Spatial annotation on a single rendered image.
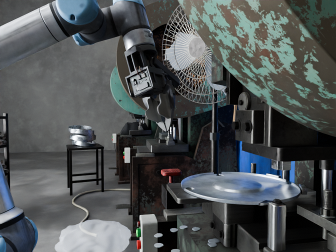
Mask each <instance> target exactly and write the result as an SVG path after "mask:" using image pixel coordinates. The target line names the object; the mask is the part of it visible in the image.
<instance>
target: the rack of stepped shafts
mask: <svg viewBox="0 0 336 252"><path fill-rule="evenodd" d="M0 119H3V135H0V148H4V164H2V167H3V171H4V174H5V177H6V180H7V183H8V186H9V189H10V155H9V120H8V113H3V116H0ZM10 191H11V189H10Z"/></svg>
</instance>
